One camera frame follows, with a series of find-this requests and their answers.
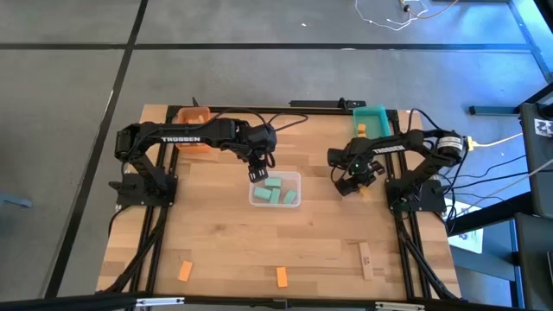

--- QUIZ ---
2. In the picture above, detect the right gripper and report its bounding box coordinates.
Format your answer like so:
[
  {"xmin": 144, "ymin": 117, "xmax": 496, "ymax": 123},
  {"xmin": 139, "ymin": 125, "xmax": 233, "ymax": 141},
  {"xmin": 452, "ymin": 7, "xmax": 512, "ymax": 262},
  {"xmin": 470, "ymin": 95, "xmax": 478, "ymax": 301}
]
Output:
[{"xmin": 327, "ymin": 146, "xmax": 385, "ymax": 197}]

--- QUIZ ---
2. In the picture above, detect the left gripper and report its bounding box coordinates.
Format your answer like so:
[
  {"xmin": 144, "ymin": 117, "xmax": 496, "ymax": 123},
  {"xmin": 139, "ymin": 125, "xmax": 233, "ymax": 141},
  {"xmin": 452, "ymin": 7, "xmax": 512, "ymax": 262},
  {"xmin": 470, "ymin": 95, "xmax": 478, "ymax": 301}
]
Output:
[{"xmin": 237, "ymin": 124, "xmax": 277, "ymax": 182}]

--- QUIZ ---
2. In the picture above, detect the printed natural wood plank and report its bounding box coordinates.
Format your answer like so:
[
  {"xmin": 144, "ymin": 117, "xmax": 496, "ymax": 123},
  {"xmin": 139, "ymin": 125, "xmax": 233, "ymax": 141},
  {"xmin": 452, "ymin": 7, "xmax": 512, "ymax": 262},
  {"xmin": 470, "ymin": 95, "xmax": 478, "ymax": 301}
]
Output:
[{"xmin": 358, "ymin": 241, "xmax": 374, "ymax": 282}]

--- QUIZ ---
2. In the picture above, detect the clear plastic bin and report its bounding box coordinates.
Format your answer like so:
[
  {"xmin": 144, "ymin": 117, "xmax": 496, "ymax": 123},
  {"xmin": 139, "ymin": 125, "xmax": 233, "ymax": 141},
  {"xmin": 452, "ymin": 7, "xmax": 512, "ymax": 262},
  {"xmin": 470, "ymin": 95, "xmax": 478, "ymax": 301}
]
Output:
[{"xmin": 249, "ymin": 169, "xmax": 303, "ymax": 209}]

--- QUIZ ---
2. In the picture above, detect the teal plastic bin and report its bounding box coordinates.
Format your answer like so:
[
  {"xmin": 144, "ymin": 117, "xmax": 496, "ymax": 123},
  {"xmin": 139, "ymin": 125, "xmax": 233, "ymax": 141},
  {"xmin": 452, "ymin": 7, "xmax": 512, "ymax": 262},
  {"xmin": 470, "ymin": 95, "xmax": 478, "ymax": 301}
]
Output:
[{"xmin": 352, "ymin": 104, "xmax": 392, "ymax": 140}]

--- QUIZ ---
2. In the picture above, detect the black flat bar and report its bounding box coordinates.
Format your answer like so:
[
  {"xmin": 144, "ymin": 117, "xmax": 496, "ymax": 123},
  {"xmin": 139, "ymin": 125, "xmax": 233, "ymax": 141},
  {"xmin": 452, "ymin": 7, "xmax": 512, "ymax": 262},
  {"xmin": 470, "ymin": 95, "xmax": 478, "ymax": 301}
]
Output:
[{"xmin": 289, "ymin": 99, "xmax": 367, "ymax": 109}]

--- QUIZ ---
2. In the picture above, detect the orange plastic bin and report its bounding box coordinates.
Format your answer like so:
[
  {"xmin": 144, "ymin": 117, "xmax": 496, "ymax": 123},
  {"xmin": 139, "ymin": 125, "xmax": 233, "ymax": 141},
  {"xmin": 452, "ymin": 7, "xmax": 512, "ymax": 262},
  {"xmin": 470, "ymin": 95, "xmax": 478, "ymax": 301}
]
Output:
[{"xmin": 176, "ymin": 106, "xmax": 212, "ymax": 155}]

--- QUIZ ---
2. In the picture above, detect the white paper sheet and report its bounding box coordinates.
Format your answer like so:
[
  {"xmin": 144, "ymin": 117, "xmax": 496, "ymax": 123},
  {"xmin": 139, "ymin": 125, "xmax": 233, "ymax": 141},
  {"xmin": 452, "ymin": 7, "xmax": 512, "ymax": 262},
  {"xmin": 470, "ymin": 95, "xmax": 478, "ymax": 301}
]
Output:
[{"xmin": 447, "ymin": 201, "xmax": 484, "ymax": 255}]

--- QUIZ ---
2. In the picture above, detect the black floor beam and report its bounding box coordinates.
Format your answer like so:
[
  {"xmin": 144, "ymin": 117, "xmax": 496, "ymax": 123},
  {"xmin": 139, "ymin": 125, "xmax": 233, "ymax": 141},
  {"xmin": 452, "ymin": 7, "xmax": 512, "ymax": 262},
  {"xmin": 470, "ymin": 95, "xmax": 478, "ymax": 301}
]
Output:
[{"xmin": 447, "ymin": 192, "xmax": 533, "ymax": 237}]

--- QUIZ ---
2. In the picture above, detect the blue metal bar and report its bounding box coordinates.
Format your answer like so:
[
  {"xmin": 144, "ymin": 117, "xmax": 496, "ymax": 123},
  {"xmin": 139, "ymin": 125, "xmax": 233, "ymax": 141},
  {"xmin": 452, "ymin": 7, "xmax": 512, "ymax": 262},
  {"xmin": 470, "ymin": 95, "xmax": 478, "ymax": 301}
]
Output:
[{"xmin": 469, "ymin": 105, "xmax": 522, "ymax": 116}]

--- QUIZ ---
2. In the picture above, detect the black seat with tag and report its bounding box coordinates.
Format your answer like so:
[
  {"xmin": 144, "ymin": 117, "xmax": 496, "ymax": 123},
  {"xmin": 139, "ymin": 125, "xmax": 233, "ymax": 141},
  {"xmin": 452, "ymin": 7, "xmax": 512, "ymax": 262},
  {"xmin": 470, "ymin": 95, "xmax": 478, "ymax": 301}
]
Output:
[{"xmin": 518, "ymin": 81, "xmax": 553, "ymax": 217}]

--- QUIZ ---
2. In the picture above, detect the black and white fiducial tag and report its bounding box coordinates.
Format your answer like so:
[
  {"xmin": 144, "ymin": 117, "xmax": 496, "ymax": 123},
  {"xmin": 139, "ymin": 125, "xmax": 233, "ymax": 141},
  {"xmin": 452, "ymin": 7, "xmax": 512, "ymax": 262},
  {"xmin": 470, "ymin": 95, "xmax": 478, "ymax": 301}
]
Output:
[{"xmin": 534, "ymin": 118, "xmax": 553, "ymax": 138}]

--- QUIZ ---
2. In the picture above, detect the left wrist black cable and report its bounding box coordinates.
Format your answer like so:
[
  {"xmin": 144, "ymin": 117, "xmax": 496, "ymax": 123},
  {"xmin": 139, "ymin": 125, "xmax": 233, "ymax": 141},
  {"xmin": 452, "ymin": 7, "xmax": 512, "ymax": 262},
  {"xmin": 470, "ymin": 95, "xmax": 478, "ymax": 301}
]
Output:
[{"xmin": 241, "ymin": 110, "xmax": 310, "ymax": 133}]

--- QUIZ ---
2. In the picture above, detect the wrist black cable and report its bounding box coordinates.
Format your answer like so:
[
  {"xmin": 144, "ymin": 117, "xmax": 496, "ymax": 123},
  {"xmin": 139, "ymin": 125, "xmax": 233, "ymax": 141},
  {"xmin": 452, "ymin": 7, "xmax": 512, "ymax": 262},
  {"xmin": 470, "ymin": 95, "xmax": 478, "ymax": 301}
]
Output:
[
  {"xmin": 408, "ymin": 107, "xmax": 444, "ymax": 133},
  {"xmin": 241, "ymin": 110, "xmax": 310, "ymax": 133}
]

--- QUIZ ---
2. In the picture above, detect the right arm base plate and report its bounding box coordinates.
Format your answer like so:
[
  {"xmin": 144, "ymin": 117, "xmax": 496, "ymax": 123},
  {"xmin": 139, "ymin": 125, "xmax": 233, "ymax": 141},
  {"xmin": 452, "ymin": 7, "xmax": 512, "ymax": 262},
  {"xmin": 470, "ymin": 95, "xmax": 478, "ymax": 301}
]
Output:
[{"xmin": 385, "ymin": 178, "xmax": 447, "ymax": 213}]

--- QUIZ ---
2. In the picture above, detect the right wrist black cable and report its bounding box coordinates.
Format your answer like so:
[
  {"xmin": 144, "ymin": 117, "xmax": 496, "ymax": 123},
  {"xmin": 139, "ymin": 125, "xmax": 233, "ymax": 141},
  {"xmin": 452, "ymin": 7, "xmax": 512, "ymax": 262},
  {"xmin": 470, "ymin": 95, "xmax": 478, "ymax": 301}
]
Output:
[{"xmin": 408, "ymin": 107, "xmax": 444, "ymax": 133}]

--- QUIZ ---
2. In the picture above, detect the black cable bundle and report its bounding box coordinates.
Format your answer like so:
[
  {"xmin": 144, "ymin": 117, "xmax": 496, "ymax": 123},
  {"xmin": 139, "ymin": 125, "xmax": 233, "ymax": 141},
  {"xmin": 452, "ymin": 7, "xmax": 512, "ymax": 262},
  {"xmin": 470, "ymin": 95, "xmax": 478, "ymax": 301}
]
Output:
[
  {"xmin": 395, "ymin": 211, "xmax": 459, "ymax": 301},
  {"xmin": 101, "ymin": 206, "xmax": 170, "ymax": 295}
]

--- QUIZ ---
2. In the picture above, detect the black aluminium table frame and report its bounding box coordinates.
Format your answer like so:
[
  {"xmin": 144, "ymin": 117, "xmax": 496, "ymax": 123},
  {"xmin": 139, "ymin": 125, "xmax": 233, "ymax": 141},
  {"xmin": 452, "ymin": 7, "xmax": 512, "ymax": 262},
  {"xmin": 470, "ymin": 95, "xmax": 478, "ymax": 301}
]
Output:
[{"xmin": 97, "ymin": 105, "xmax": 461, "ymax": 303}]

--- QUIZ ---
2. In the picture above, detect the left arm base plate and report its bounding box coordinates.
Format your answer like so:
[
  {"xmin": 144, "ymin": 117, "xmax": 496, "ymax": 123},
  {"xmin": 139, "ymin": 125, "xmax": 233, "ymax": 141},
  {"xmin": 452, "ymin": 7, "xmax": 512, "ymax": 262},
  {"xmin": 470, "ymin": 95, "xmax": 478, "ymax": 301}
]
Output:
[{"xmin": 108, "ymin": 172, "xmax": 179, "ymax": 207}]

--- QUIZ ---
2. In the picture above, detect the silver metal bracket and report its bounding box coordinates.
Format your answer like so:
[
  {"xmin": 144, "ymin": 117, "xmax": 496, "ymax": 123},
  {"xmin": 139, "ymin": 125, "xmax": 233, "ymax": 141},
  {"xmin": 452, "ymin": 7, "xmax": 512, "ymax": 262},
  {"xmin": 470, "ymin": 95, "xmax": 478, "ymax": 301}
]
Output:
[
  {"xmin": 374, "ymin": 301, "xmax": 425, "ymax": 311},
  {"xmin": 136, "ymin": 296, "xmax": 186, "ymax": 308}
]

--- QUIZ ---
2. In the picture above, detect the pale yellow cable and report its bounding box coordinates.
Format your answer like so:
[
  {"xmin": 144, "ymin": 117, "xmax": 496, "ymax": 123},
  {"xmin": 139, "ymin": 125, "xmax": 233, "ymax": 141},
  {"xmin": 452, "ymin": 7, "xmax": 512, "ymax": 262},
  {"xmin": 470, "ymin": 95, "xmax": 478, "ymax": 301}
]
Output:
[{"xmin": 473, "ymin": 131, "xmax": 524, "ymax": 148}]

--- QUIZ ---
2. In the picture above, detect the white floor cable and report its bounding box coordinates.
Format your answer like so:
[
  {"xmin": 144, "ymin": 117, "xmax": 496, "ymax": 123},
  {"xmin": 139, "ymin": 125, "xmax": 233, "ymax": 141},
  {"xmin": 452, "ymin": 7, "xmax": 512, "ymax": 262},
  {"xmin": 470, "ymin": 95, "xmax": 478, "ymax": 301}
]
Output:
[{"xmin": 354, "ymin": 0, "xmax": 429, "ymax": 32}]

